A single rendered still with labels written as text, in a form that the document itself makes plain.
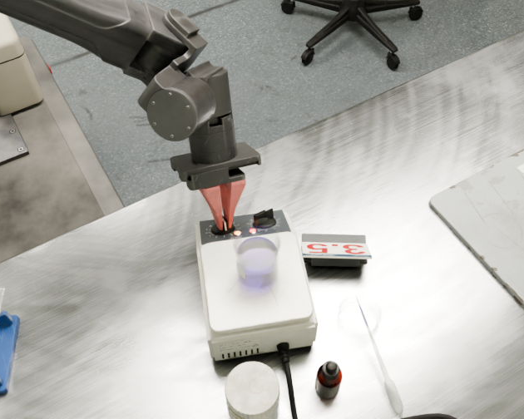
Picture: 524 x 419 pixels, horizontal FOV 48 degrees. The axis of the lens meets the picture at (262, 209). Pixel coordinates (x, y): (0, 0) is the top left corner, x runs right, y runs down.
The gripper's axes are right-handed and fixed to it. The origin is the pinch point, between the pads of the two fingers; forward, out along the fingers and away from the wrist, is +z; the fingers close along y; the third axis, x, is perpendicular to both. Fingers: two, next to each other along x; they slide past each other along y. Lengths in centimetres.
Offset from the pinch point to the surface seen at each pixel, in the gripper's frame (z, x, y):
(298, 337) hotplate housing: 10.3, -14.4, 3.4
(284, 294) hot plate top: 4.5, -13.3, 2.5
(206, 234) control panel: 1.5, 0.7, -2.3
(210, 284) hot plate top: 3.1, -9.0, -5.0
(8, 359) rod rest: 10.8, -0.7, -29.5
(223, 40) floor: 1, 155, 50
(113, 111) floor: 16, 138, 2
